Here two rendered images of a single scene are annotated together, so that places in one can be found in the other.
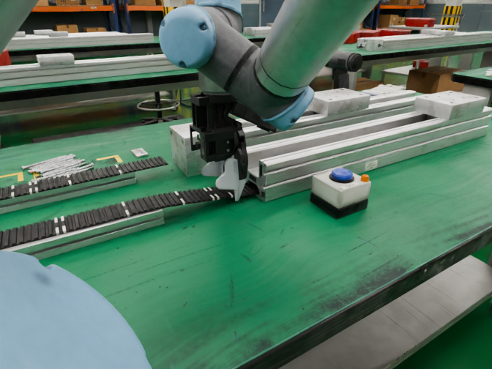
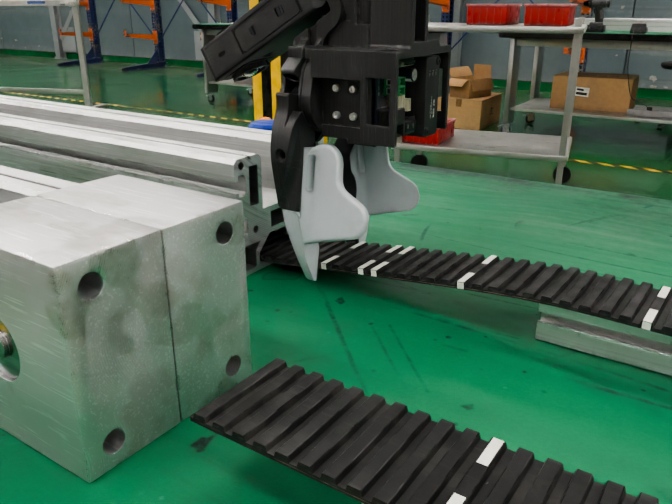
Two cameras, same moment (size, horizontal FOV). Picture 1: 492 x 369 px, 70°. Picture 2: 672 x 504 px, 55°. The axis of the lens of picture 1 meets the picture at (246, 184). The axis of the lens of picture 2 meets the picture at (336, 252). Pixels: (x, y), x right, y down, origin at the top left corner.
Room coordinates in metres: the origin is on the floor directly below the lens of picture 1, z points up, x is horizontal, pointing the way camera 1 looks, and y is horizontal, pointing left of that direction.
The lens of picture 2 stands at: (0.82, 0.42, 0.96)
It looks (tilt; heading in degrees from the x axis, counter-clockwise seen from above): 21 degrees down; 245
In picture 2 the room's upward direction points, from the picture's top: straight up
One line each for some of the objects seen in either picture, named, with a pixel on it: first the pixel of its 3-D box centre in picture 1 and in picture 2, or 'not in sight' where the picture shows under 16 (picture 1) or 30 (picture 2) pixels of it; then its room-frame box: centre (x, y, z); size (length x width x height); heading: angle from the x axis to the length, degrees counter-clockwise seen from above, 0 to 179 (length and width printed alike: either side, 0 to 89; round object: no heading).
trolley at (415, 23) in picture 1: (420, 52); not in sight; (5.50, -2.57, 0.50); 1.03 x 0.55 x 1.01; 126
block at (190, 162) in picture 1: (198, 148); (126, 297); (0.79, 0.12, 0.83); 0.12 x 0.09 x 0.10; 30
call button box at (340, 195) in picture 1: (336, 189); not in sight; (0.61, -0.18, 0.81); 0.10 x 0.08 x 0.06; 30
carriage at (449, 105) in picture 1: (448, 109); not in sight; (0.99, -0.57, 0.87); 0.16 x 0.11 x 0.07; 120
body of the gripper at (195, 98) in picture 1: (218, 124); (362, 43); (0.63, 0.05, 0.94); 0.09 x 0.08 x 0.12; 121
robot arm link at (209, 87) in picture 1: (221, 80); not in sight; (0.63, 0.04, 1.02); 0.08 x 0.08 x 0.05
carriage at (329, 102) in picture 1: (335, 105); not in sight; (1.02, -0.26, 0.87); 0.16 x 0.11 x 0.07; 120
